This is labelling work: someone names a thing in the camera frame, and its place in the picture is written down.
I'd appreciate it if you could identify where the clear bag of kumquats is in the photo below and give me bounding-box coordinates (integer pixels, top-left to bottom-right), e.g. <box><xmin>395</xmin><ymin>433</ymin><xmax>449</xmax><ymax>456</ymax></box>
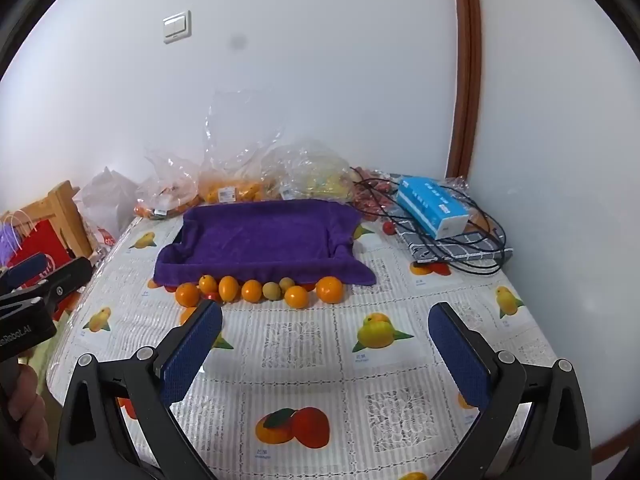
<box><xmin>200</xmin><ymin>89</ymin><xmax>283</xmax><ymax>205</ymax></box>

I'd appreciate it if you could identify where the clear bag of red fruit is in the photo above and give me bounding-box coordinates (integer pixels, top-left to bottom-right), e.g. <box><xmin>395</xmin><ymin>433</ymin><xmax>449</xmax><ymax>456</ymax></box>
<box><xmin>350</xmin><ymin>166</ymin><xmax>401</xmax><ymax>221</ymax></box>

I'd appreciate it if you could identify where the grey checked pouch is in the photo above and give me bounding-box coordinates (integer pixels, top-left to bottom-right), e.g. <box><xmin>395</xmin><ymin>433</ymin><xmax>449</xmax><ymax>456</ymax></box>
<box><xmin>395</xmin><ymin>220</ymin><xmax>515</xmax><ymax>267</ymax></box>

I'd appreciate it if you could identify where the white plastic bag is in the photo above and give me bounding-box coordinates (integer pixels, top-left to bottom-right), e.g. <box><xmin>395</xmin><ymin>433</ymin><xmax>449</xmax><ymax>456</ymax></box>
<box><xmin>75</xmin><ymin>166</ymin><xmax>138</xmax><ymax>241</ymax></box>

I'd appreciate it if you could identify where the fruit print tablecloth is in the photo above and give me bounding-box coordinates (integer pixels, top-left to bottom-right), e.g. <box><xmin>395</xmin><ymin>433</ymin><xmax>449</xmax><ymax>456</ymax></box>
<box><xmin>45</xmin><ymin>200</ymin><xmax>558</xmax><ymax>480</ymax></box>

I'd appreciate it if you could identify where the black cable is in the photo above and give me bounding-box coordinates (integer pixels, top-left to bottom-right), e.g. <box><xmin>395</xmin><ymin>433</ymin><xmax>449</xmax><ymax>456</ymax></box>
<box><xmin>350</xmin><ymin>167</ymin><xmax>506</xmax><ymax>276</ymax></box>

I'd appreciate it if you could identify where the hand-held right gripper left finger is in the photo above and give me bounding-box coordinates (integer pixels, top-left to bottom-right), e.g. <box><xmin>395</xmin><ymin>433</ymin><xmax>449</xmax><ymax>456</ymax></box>
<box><xmin>54</xmin><ymin>300</ymin><xmax>224</xmax><ymax>480</ymax></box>

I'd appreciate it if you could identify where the person's left hand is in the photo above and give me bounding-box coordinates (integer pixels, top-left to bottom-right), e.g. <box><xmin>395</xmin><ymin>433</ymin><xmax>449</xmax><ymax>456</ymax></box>
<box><xmin>7</xmin><ymin>364</ymin><xmax>49</xmax><ymax>456</ymax></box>

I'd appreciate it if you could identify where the purple paper bag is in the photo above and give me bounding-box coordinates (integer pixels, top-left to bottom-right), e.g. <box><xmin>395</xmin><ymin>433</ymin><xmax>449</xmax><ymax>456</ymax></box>
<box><xmin>0</xmin><ymin>212</ymin><xmax>26</xmax><ymax>266</ymax></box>

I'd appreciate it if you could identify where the white light switch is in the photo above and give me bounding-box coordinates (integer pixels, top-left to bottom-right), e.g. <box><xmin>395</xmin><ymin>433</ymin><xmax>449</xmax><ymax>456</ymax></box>
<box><xmin>162</xmin><ymin>9</ymin><xmax>192</xmax><ymax>44</ymax></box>

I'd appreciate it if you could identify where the clear bag of tangerines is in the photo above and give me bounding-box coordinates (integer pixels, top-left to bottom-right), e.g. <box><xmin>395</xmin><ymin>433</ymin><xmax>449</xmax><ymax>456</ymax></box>
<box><xmin>135</xmin><ymin>147</ymin><xmax>203</xmax><ymax>221</ymax></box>

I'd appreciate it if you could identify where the crinkled clear plastic bag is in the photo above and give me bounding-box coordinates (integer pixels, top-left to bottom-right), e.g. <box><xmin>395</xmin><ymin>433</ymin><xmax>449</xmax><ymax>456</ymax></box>
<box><xmin>442</xmin><ymin>175</ymin><xmax>493</xmax><ymax>241</ymax></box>

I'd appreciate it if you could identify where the blue tissue box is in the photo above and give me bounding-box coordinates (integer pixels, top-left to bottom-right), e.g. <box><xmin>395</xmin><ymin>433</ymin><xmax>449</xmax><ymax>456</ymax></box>
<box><xmin>396</xmin><ymin>175</ymin><xmax>471</xmax><ymax>241</ymax></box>

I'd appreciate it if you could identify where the red paper bag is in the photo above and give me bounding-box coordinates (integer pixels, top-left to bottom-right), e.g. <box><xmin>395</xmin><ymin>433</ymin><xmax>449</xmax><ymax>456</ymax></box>
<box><xmin>5</xmin><ymin>219</ymin><xmax>76</xmax><ymax>291</ymax></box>

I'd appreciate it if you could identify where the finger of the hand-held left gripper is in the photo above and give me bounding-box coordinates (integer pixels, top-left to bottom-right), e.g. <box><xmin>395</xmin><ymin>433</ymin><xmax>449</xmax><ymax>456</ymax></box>
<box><xmin>0</xmin><ymin>254</ymin><xmax>48</xmax><ymax>293</ymax></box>
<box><xmin>0</xmin><ymin>257</ymin><xmax>94</xmax><ymax>311</ymax></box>

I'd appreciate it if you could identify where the large dimpled tangerine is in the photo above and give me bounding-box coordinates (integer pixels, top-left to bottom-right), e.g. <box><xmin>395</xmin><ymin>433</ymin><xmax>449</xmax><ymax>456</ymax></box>
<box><xmin>175</xmin><ymin>282</ymin><xmax>201</xmax><ymax>308</ymax></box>

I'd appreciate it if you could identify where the clear bag of yellow fruit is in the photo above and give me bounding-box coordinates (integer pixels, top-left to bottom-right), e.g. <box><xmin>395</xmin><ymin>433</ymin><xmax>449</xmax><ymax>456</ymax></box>
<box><xmin>262</xmin><ymin>140</ymin><xmax>353</xmax><ymax>203</ymax></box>

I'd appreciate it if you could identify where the wooden chair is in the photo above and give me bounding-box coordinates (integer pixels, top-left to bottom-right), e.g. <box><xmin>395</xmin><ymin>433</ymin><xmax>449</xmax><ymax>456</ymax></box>
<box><xmin>10</xmin><ymin>180</ymin><xmax>96</xmax><ymax>261</ymax></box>

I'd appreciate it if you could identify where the large tangerine with stem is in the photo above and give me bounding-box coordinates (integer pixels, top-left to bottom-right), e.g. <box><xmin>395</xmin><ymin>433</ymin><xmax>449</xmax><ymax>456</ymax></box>
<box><xmin>316</xmin><ymin>276</ymin><xmax>344</xmax><ymax>304</ymax></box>

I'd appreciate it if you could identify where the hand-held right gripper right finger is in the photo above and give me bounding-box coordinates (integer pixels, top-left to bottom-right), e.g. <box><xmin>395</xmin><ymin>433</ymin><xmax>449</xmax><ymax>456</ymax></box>
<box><xmin>427</xmin><ymin>301</ymin><xmax>593</xmax><ymax>480</ymax></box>

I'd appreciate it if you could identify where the brown wooden door frame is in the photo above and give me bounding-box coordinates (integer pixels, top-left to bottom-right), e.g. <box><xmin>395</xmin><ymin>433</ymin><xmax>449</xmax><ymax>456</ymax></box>
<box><xmin>446</xmin><ymin>0</ymin><xmax>483</xmax><ymax>181</ymax></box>

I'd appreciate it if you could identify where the purple towel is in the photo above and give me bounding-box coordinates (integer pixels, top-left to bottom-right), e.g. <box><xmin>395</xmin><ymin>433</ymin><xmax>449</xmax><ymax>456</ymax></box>
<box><xmin>152</xmin><ymin>199</ymin><xmax>377</xmax><ymax>289</ymax></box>

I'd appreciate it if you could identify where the red print plastic bag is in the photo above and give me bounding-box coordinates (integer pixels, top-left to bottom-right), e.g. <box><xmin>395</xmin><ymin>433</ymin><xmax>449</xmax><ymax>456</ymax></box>
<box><xmin>87</xmin><ymin>225</ymin><xmax>118</xmax><ymax>261</ymax></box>

